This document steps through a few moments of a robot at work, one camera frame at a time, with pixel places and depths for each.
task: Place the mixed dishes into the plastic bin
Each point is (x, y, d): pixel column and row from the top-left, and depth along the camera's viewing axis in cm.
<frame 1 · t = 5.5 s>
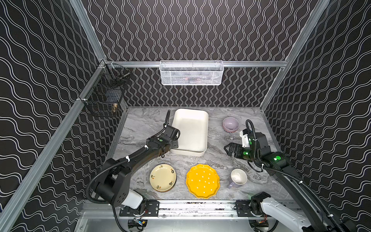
left hand: (172, 140, 89), fingers open
right hand: (231, 149, 76), fingers open
white plastic bin: (193, 124, 112), on the table
yellow dotted scalloped plate: (202, 181, 85), on the table
cream plate with characters: (162, 177, 85), point 2 cm above the table
lavender mug: (237, 177, 85), point 2 cm above the table
lavender bowl: (231, 123, 107), point 5 cm above the table
red patterned bowl: (229, 132, 102), point 5 cm above the table
orange rimmed plate underneath: (164, 191, 80), point 2 cm above the table

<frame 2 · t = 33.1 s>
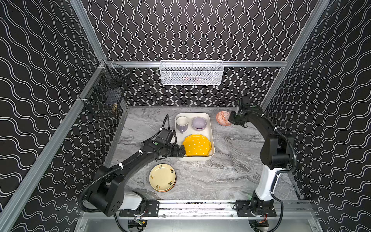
left hand: (180, 150, 84), fingers open
right hand: (231, 120, 96), fingers closed
yellow dotted scalloped plate: (197, 145, 100), on the table
lavender mug: (182, 123, 109), point 3 cm above the table
lavender bowl: (199, 123, 108), point 4 cm above the table
red patterned bowl: (222, 117, 102), point 12 cm above the table
the other named things where they were.

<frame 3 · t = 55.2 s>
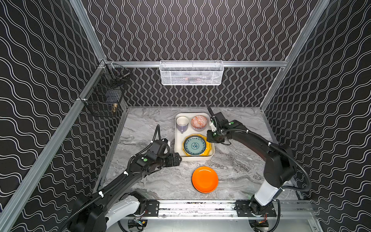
left hand: (176, 158, 80), fingers open
right hand: (209, 140, 89), fingers closed
red patterned bowl: (198, 119, 107), point 7 cm above the table
orange rimmed plate underneath: (205, 179, 85), on the table
teal patterned plate: (194, 146, 97), point 3 cm above the table
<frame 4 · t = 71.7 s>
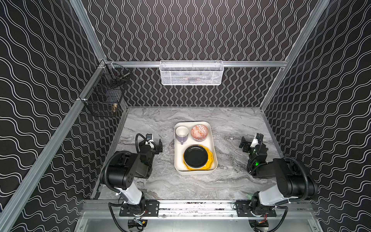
left hand: (152, 140, 93), fingers open
right hand: (253, 139, 91), fingers open
yellow dotted scalloped plate: (207, 166, 90), point 2 cm above the table
lavender mug: (182, 132, 103), point 4 cm above the table
red patterned bowl: (199, 132, 102), point 5 cm above the table
black plate: (195, 156, 91), point 5 cm above the table
